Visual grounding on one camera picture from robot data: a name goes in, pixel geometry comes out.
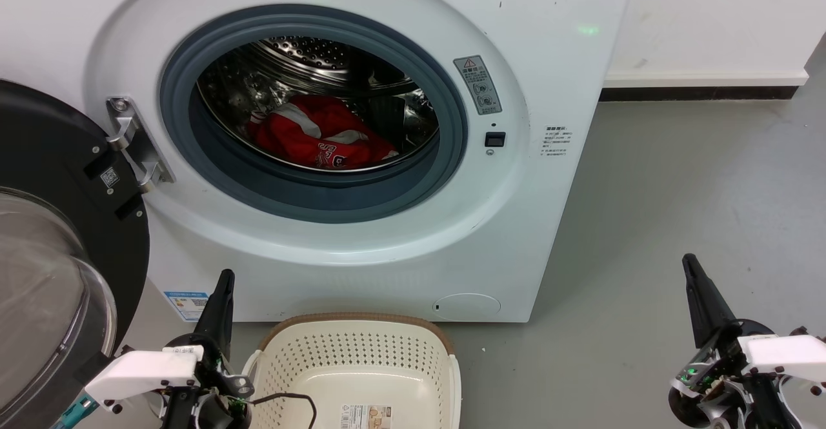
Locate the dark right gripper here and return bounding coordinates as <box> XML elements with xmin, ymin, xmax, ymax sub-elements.
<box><xmin>668</xmin><ymin>254</ymin><xmax>807</xmax><ymax>429</ymax></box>

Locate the stainless steel washing machine drum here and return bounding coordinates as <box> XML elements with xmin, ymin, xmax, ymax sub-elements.
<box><xmin>197</xmin><ymin>35</ymin><xmax>441</xmax><ymax>173</ymax></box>

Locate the silver metal door hinge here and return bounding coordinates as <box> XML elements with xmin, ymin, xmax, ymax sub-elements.
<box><xmin>105</xmin><ymin>96</ymin><xmax>176</xmax><ymax>192</ymax></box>

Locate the thin black cable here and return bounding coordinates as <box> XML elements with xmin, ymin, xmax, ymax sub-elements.
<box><xmin>250</xmin><ymin>393</ymin><xmax>318</xmax><ymax>429</ymax></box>

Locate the printed product label sticker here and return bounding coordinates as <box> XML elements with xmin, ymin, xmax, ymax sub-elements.
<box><xmin>340</xmin><ymin>404</ymin><xmax>393</xmax><ymax>429</ymax></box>

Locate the white wall ledge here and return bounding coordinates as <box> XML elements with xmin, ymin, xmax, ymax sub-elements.
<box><xmin>603</xmin><ymin>70</ymin><xmax>809</xmax><ymax>88</ymax></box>

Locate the round white filter cover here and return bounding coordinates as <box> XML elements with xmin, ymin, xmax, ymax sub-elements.
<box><xmin>434</xmin><ymin>293</ymin><xmax>502</xmax><ymax>321</ymax></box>

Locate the clear glass door bowl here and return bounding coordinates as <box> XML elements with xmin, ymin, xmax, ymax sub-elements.
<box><xmin>0</xmin><ymin>187</ymin><xmax>118</xmax><ymax>426</ymax></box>

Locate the white front-load washing machine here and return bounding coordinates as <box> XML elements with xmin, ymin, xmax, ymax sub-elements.
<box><xmin>0</xmin><ymin>0</ymin><xmax>640</xmax><ymax>324</ymax></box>

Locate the blue energy label sticker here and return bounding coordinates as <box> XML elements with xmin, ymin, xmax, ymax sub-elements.
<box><xmin>163</xmin><ymin>290</ymin><xmax>210</xmax><ymax>322</ymax></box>

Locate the teal cable connector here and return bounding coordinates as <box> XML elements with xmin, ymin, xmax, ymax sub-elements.
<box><xmin>55</xmin><ymin>395</ymin><xmax>99</xmax><ymax>429</ymax></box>

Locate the black round washer door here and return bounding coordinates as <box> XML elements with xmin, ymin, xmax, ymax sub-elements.
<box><xmin>0</xmin><ymin>79</ymin><xmax>150</xmax><ymax>429</ymax></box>

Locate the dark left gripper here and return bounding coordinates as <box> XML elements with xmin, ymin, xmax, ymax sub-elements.
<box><xmin>161</xmin><ymin>269</ymin><xmax>254</xmax><ymax>429</ymax></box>

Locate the red sports jersey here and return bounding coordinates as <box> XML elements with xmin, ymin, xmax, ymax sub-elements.
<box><xmin>247</xmin><ymin>95</ymin><xmax>399</xmax><ymax>170</ymax></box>

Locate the black skirting strip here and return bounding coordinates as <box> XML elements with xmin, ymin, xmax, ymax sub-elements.
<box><xmin>600</xmin><ymin>86</ymin><xmax>801</xmax><ymax>102</ymax></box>

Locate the cream perforated laundry basket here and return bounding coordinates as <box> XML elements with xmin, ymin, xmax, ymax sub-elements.
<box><xmin>242</xmin><ymin>313</ymin><xmax>463</xmax><ymax>429</ymax></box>

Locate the grey warning sticker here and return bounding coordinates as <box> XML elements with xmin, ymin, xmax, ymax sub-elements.
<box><xmin>453</xmin><ymin>55</ymin><xmax>503</xmax><ymax>116</ymax></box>

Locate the grey rubber door gasket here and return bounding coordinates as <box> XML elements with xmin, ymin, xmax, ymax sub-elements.
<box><xmin>159</xmin><ymin>5</ymin><xmax>469</xmax><ymax>224</ymax></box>

